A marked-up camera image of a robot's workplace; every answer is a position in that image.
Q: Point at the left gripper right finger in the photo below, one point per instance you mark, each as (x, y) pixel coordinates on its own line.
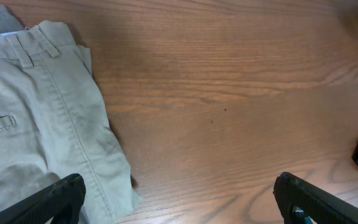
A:
(301, 202)

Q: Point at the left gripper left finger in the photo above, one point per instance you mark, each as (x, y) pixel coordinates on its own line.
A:
(59, 203)

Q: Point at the khaki folded shorts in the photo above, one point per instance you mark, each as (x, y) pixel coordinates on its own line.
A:
(53, 123)

